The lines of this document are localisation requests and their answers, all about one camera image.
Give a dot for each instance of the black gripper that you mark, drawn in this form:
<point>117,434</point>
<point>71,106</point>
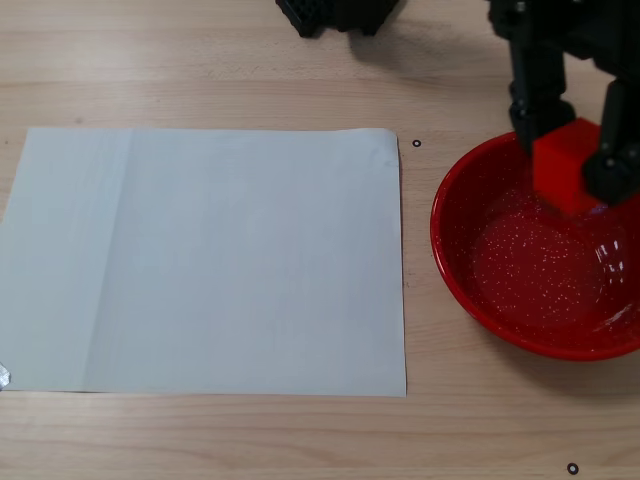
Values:
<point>567,37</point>

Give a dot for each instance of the red cube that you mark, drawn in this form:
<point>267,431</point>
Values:
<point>560,160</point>

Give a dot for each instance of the red speckled enamel bowl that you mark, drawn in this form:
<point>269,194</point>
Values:
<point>525,270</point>

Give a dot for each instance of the white paper sheet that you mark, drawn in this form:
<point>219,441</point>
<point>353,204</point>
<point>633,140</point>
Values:
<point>200,260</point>

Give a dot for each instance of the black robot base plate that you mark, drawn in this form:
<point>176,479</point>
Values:
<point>310,15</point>

